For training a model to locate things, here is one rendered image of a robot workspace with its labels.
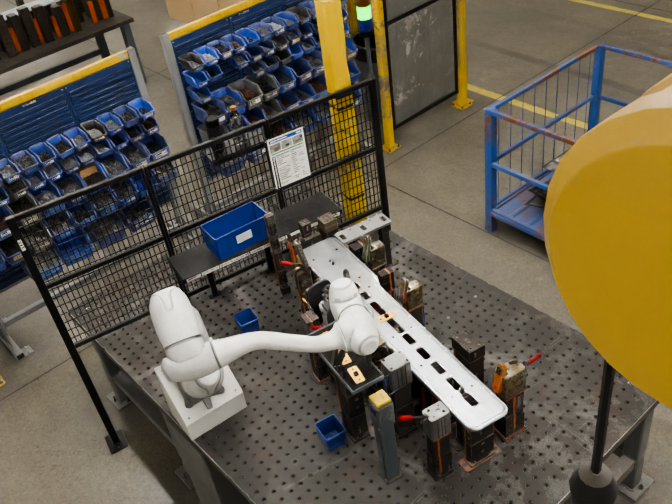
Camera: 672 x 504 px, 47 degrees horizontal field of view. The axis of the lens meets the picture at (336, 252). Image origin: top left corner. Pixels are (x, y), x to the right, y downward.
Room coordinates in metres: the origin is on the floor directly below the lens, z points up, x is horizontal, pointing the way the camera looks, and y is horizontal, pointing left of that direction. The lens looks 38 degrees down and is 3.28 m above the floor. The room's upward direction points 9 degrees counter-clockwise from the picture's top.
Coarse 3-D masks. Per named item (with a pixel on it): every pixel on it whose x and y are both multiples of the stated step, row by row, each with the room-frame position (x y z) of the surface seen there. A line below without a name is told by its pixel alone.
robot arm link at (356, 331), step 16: (352, 320) 1.83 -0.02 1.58; (368, 320) 1.83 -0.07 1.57; (240, 336) 1.90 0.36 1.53; (256, 336) 1.88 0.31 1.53; (272, 336) 1.87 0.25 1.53; (288, 336) 1.85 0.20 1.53; (304, 336) 1.84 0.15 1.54; (320, 336) 1.82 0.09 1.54; (336, 336) 1.80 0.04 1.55; (352, 336) 1.78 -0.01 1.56; (368, 336) 1.76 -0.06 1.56; (224, 352) 1.84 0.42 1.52; (240, 352) 1.86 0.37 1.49; (368, 352) 1.75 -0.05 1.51
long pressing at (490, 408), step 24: (336, 240) 3.05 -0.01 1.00; (312, 264) 2.89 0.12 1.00; (336, 264) 2.86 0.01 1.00; (360, 264) 2.83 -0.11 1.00; (360, 288) 2.66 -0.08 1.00; (384, 336) 2.32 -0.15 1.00; (432, 336) 2.28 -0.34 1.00; (432, 360) 2.14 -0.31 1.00; (456, 360) 2.13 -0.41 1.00; (432, 384) 2.02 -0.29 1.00; (480, 384) 1.98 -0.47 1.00; (456, 408) 1.88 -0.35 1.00; (480, 408) 1.86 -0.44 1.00; (504, 408) 1.85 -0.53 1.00
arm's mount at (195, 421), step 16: (160, 368) 2.36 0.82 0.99; (224, 368) 2.40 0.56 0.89; (160, 384) 2.35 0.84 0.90; (176, 384) 2.32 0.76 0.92; (224, 384) 2.34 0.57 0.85; (176, 400) 2.26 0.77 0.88; (224, 400) 2.29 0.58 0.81; (240, 400) 2.32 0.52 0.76; (176, 416) 2.29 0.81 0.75; (192, 416) 2.22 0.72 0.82; (208, 416) 2.24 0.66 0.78; (224, 416) 2.27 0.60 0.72; (192, 432) 2.19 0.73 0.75
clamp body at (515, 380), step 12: (516, 360) 2.02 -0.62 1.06; (516, 372) 1.96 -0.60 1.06; (504, 384) 1.93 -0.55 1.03; (516, 384) 1.96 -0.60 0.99; (504, 396) 1.93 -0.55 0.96; (516, 396) 1.96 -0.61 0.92; (516, 408) 1.97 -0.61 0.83; (504, 420) 1.94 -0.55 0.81; (516, 420) 1.95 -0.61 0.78; (504, 432) 1.94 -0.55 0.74; (516, 432) 1.95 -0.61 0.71
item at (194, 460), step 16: (176, 432) 2.31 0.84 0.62; (192, 448) 2.20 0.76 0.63; (192, 464) 2.27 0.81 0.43; (208, 464) 2.14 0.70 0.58; (192, 480) 2.35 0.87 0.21; (208, 480) 2.16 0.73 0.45; (224, 480) 2.17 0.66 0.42; (208, 496) 2.23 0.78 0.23; (224, 496) 2.15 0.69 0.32; (240, 496) 2.20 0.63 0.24
